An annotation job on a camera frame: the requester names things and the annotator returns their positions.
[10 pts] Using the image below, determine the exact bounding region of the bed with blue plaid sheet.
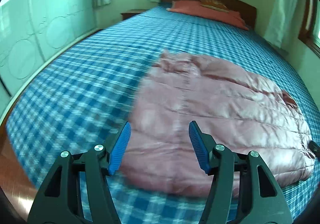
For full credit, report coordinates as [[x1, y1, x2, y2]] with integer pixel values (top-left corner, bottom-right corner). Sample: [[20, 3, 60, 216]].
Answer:
[[5, 1, 315, 224]]

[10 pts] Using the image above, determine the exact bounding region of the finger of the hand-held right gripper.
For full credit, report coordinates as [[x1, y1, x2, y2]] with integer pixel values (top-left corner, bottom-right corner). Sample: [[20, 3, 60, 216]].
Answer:
[[309, 140, 320, 158]]

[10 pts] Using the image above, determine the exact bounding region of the window with wooden sill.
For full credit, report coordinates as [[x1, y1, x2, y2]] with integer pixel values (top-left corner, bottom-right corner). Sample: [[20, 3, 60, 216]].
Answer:
[[299, 0, 320, 58]]

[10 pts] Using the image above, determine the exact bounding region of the pink puffer jacket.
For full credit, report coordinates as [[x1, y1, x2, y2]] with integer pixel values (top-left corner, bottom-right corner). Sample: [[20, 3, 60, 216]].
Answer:
[[120, 50, 316, 198]]

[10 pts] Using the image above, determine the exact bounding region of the brown patterned cushion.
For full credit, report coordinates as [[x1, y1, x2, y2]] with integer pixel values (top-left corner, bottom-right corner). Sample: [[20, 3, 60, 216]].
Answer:
[[199, 0, 229, 12]]

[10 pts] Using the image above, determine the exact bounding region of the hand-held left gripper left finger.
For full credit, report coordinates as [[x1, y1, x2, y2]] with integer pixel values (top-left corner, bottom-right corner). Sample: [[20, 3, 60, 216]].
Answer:
[[27, 121, 132, 224]]

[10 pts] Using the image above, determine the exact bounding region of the red pillow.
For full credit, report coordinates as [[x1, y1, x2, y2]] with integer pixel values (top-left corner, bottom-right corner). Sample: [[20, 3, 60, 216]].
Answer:
[[166, 0, 250, 31]]

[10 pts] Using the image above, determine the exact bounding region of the wooden nightstand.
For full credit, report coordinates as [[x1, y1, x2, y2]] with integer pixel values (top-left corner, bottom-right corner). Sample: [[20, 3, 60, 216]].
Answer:
[[120, 9, 148, 21]]

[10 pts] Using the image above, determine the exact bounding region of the white wardrobe with circle pattern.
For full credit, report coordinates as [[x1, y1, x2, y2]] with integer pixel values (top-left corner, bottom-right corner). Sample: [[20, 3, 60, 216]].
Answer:
[[0, 0, 100, 112]]

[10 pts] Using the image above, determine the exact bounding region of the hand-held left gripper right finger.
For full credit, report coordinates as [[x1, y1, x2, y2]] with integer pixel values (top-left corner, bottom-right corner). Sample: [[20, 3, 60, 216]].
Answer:
[[188, 121, 293, 224]]

